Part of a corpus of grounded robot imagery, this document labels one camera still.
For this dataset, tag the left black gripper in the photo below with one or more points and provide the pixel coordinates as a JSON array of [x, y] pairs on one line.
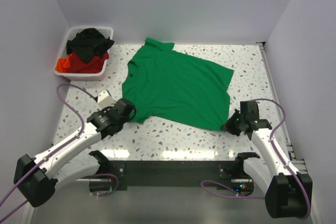
[[106, 109]]

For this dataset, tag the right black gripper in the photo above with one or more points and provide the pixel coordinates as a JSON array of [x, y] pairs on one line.
[[228, 126]]

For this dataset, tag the green t shirt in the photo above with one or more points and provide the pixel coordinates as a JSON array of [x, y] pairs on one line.
[[178, 87]]

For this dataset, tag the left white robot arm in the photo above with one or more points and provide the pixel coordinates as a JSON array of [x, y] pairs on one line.
[[36, 177]]

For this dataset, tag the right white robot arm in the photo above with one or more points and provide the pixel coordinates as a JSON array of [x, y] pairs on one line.
[[288, 191]]

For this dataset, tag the red t shirt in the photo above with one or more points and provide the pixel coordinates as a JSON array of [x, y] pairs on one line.
[[74, 64]]

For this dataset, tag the orange t shirt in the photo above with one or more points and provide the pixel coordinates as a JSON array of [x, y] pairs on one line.
[[63, 65]]

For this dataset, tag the black t shirt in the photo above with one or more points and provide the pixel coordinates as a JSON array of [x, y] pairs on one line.
[[88, 43]]

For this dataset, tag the white laundry basket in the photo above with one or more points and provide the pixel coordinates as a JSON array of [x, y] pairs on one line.
[[106, 31]]

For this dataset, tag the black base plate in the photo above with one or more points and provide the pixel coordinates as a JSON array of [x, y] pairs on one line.
[[173, 174]]

